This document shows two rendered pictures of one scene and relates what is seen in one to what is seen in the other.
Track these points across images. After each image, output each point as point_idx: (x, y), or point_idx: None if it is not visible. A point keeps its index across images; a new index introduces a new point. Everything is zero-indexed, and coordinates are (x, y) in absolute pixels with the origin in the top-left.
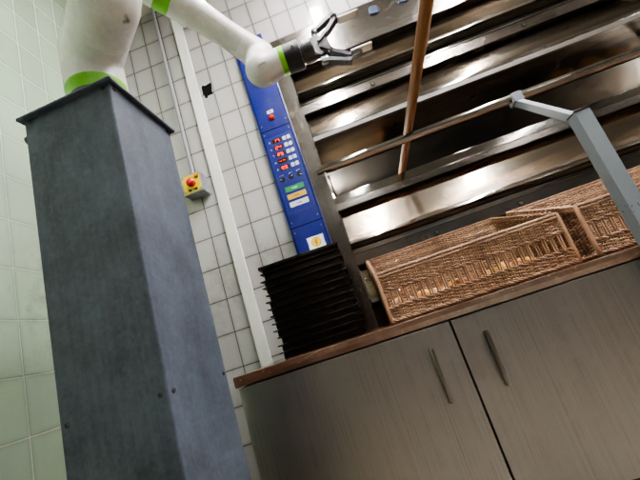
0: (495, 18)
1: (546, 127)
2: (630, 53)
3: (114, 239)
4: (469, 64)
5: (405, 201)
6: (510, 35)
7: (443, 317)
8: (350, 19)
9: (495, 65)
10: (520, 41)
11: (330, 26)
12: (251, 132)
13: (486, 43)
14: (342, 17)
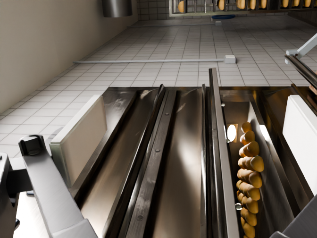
0: (137, 158)
1: (295, 175)
2: (300, 60)
3: None
4: (169, 203)
5: None
6: (160, 162)
7: None
8: (95, 145)
9: (216, 161)
10: (171, 160)
11: (67, 190)
12: None
13: (155, 178)
14: (75, 139)
